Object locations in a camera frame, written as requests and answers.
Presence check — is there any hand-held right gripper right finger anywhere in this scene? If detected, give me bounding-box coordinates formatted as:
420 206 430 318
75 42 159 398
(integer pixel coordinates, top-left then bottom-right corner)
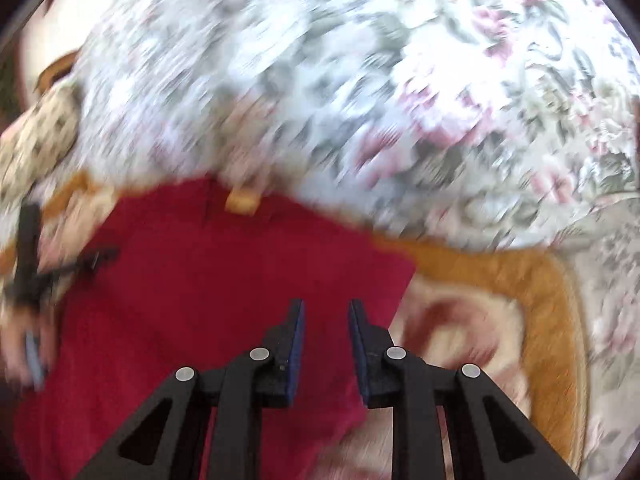
347 298 581 480

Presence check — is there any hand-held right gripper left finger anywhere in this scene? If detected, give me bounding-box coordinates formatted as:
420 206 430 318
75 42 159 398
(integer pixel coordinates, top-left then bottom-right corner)
75 298 306 480

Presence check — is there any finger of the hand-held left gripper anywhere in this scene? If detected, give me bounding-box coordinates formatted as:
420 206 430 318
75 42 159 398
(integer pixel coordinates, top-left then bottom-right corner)
50 245 121 287

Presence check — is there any dark red sweater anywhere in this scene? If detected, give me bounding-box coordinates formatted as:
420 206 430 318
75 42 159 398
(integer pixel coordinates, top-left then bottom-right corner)
12 175 418 480

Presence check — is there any person's left hand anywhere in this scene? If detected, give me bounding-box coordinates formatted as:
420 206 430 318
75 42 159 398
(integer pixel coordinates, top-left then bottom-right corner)
0 305 58 392

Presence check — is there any cream dotted pillow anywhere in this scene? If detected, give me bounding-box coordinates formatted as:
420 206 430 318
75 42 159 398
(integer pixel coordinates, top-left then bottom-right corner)
0 82 83 206

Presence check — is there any beige orange fleece blanket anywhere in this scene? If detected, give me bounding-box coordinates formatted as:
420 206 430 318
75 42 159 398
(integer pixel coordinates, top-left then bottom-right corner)
0 172 588 480

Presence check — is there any wooden chair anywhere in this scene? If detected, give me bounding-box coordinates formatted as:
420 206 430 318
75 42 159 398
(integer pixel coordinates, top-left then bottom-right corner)
35 52 81 93

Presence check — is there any grey floral quilt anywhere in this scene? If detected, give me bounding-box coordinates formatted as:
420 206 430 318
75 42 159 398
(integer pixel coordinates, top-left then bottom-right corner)
75 0 640 256

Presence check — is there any pale floral bed sheet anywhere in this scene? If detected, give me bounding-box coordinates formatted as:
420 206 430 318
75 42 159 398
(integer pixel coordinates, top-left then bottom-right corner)
545 195 640 480

